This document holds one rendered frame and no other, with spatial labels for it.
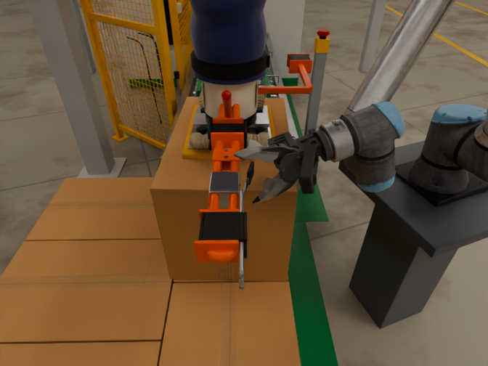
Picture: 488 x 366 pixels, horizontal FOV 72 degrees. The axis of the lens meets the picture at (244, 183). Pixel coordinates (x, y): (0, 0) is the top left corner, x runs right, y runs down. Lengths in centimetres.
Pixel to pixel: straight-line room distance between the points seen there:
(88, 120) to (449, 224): 213
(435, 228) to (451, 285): 95
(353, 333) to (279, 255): 80
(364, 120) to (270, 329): 67
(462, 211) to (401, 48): 63
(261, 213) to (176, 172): 27
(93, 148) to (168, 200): 170
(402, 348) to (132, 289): 121
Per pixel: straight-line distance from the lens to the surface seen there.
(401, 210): 124
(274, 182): 76
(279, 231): 101
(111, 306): 122
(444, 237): 121
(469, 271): 227
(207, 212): 62
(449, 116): 124
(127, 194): 160
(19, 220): 260
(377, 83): 93
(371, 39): 461
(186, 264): 115
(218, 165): 76
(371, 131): 76
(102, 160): 265
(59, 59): 239
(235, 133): 84
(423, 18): 94
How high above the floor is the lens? 151
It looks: 38 degrees down
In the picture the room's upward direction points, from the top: straight up
